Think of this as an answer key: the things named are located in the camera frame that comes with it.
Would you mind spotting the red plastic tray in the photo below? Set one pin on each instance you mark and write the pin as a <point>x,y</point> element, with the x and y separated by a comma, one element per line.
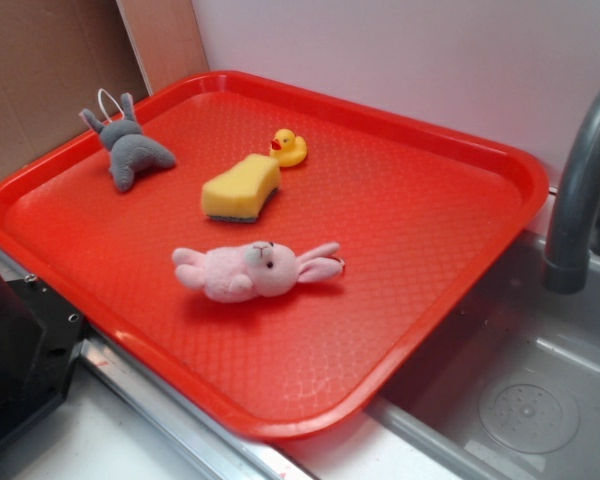
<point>420,212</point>

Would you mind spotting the gray plush bunny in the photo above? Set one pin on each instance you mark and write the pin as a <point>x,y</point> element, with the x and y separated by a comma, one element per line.
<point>130,150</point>

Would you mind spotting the yellow sponge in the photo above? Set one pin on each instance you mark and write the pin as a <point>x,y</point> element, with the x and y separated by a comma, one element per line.
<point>240,193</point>

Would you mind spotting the light wooden board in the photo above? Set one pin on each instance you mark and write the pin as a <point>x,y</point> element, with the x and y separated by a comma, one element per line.
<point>166,40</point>

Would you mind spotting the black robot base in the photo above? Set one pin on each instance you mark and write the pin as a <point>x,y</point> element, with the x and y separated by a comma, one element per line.
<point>40,340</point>

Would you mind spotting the gray faucet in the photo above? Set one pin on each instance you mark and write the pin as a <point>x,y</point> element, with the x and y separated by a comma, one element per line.
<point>574,230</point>

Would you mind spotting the yellow rubber duck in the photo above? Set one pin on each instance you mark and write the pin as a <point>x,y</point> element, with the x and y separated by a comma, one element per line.
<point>288,148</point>

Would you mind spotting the gray toy sink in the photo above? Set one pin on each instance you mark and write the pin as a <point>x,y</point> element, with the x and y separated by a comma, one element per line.
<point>507,387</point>

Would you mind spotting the brown cardboard panel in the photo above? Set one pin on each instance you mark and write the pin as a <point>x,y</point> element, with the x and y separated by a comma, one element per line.
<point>54,56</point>

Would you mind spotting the pink plush bunny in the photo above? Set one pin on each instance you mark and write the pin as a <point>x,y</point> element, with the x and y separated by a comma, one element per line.
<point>258,269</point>

